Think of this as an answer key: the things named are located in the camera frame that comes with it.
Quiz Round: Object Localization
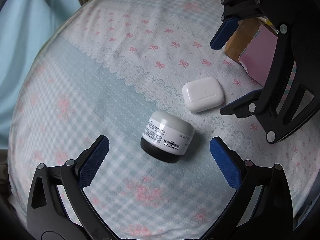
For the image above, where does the white earbuds case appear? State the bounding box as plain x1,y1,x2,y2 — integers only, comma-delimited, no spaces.
182,77,225,113

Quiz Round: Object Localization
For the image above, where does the white black cream jar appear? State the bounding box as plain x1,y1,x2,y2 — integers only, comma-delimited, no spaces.
140,111,195,163

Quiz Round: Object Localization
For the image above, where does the cardboard box pink lining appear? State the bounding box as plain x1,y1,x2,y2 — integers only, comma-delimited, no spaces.
225,17,278,86

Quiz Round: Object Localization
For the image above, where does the floral bed sheet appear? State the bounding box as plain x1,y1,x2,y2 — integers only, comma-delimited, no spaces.
8,0,319,239

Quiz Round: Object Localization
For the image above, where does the light blue hanging cloth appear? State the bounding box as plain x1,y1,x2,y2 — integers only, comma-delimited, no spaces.
0,0,81,128

